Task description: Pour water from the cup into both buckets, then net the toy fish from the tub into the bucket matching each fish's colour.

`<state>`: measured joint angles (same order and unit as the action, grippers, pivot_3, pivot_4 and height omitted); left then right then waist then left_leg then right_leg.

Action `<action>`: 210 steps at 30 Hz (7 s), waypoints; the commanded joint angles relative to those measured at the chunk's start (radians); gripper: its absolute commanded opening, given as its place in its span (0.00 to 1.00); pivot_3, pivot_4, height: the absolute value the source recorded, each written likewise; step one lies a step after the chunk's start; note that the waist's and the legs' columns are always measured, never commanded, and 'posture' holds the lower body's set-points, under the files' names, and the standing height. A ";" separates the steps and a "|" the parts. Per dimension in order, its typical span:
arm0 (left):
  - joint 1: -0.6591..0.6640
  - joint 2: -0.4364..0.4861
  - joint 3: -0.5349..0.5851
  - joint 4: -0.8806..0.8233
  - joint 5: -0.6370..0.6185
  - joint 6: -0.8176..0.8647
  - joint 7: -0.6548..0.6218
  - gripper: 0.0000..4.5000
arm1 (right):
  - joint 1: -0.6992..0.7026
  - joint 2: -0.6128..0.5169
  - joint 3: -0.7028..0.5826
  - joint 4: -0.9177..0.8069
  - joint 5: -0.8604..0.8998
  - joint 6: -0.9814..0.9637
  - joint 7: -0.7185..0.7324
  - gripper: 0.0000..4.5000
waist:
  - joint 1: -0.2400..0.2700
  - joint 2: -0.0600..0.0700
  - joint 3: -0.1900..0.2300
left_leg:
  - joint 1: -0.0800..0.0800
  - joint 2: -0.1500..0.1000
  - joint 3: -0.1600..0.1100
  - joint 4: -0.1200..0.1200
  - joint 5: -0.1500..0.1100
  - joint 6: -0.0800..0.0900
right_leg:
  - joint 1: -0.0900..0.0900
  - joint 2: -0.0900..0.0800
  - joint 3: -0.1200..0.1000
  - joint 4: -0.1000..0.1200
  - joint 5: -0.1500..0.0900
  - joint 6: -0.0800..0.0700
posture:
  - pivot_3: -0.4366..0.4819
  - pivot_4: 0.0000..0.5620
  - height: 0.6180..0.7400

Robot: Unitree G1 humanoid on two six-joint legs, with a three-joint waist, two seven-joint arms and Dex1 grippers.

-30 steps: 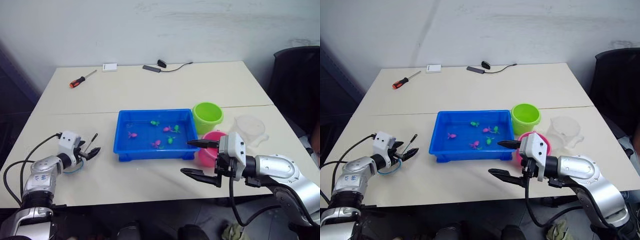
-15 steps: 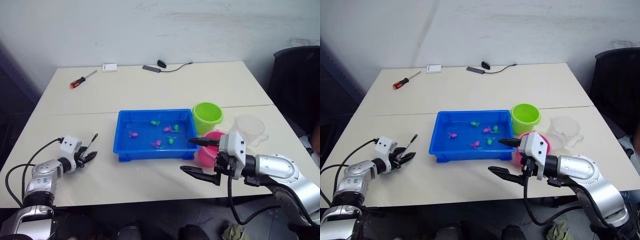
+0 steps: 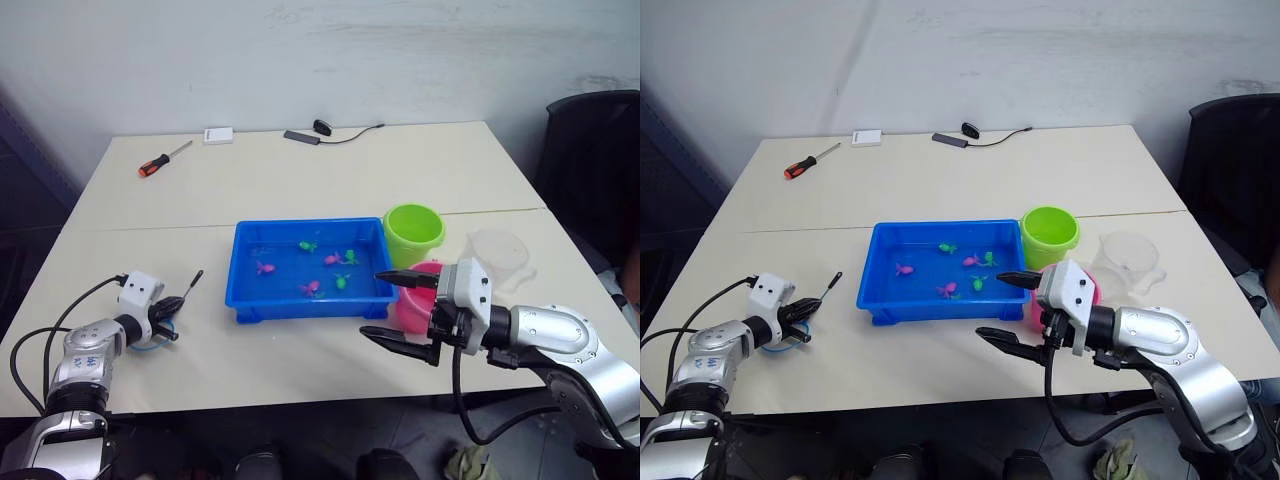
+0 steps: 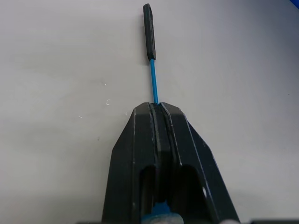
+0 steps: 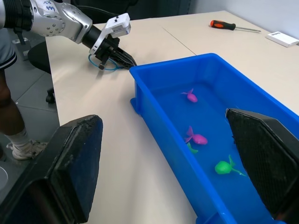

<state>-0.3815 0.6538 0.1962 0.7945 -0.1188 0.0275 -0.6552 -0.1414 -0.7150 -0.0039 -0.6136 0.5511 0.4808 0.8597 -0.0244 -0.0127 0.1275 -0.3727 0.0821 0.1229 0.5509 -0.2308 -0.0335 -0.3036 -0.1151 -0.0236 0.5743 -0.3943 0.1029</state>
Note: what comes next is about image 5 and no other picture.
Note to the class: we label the white sock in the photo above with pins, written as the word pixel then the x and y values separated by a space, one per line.
pixel 18 138

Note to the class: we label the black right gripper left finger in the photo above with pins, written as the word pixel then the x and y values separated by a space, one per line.
pixel 67 163

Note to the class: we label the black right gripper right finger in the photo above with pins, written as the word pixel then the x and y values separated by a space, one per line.
pixel 268 158

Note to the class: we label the white flat box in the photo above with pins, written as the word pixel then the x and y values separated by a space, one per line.
pixel 281 39

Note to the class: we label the black office chair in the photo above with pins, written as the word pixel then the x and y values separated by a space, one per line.
pixel 38 56

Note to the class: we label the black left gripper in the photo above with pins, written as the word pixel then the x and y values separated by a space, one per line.
pixel 106 50

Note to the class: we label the grey striped shorts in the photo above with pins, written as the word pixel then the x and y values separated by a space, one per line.
pixel 5 51

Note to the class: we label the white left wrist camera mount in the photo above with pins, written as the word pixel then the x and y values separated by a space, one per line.
pixel 116 24

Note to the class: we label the large pink toy fish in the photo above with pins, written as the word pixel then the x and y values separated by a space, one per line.
pixel 198 138

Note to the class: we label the orange black screwdriver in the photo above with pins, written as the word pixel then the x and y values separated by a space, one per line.
pixel 222 24

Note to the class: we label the green toy fish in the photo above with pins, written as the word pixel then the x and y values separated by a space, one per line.
pixel 222 167
pixel 192 149

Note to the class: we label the white sneaker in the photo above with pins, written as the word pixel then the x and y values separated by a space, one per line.
pixel 25 150

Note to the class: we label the small pink toy fish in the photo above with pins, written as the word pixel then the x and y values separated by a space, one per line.
pixel 192 97

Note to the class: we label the person's bare leg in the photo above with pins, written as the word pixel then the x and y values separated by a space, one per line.
pixel 9 112

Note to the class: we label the blue plastic tub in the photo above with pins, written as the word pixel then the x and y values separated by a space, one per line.
pixel 163 77

